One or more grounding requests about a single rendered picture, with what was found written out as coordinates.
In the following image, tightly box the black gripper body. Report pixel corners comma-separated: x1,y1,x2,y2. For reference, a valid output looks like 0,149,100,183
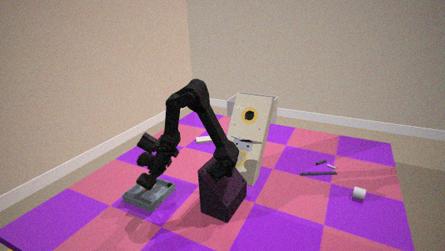
136,156,172,190

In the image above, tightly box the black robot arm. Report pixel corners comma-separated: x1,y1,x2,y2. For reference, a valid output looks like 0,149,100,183
136,79,239,183

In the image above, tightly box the beige rectangular block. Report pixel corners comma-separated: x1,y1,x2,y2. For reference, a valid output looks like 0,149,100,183
196,136,212,144

